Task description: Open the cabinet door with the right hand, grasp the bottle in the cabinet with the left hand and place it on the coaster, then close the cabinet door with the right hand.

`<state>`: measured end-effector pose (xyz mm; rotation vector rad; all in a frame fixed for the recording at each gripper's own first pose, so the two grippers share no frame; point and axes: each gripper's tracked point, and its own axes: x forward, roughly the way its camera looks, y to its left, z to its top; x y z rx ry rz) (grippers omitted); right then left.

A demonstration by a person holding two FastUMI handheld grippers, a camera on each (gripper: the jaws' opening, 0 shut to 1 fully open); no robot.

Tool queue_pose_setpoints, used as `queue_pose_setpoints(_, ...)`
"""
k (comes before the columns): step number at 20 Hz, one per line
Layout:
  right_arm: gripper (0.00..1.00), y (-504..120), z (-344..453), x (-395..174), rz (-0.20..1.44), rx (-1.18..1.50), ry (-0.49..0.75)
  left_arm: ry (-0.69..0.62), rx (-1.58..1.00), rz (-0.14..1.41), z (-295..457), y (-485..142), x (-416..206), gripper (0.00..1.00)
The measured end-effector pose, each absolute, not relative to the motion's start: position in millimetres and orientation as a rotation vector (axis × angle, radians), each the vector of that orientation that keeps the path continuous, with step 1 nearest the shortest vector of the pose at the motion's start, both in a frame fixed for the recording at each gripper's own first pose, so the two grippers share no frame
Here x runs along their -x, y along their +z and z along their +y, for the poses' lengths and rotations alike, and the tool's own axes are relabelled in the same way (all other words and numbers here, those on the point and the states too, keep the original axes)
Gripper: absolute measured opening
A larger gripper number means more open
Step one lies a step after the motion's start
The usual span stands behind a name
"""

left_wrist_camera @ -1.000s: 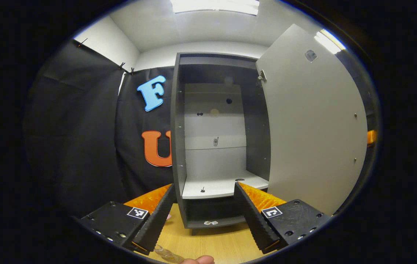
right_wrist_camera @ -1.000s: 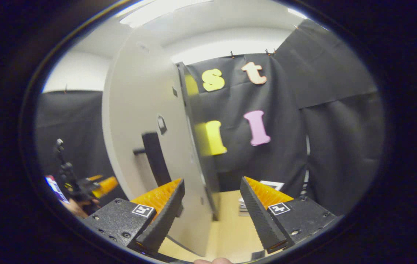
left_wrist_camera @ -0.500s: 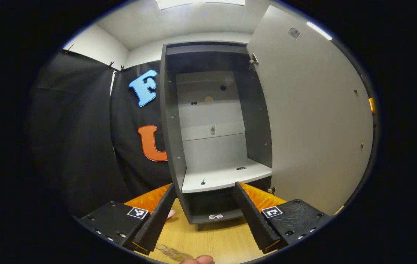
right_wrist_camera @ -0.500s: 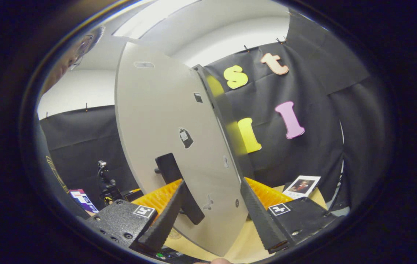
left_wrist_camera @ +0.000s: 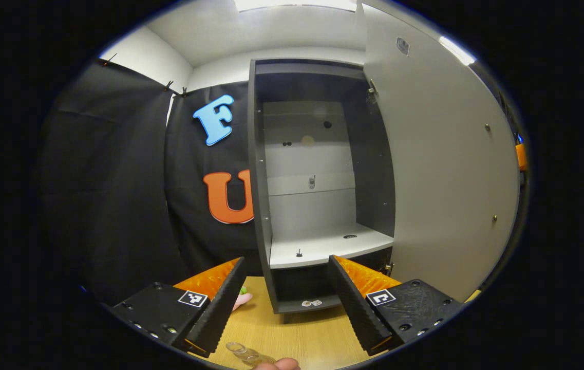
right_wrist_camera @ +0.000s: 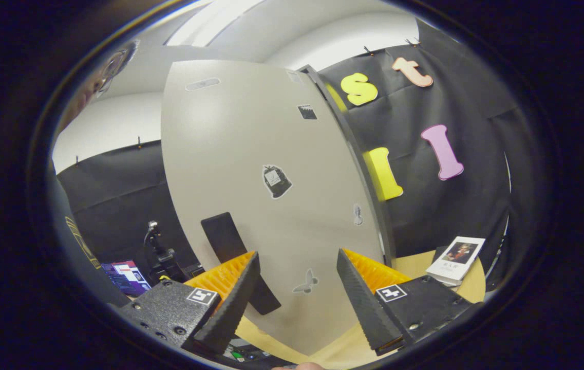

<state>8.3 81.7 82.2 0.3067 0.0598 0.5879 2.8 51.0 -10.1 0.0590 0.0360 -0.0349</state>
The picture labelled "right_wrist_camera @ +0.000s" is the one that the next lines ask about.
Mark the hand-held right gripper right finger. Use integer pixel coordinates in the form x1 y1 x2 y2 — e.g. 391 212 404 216
336 248 478 357

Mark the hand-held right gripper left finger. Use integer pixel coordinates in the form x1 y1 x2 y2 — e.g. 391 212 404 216
117 250 262 356

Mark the black door handle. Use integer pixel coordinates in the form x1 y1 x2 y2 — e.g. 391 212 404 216
200 212 282 315

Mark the grey cabinet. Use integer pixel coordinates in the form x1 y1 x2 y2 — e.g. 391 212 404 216
297 64 398 268

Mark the beige cabinet door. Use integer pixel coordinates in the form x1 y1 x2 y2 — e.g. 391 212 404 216
161 59 395 355

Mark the white portrait booklet stack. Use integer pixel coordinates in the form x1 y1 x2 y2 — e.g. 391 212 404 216
425 235 486 287

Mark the colourful printed box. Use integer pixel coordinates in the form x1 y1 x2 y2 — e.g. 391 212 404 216
101 260 153 298

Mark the black backdrop cloth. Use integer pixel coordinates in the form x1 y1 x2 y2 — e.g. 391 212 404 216
55 21 513 288

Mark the black camera stand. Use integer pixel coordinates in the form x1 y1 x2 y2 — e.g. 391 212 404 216
143 220 205 283

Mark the wall poster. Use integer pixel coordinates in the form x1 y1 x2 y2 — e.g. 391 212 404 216
79 41 141 111

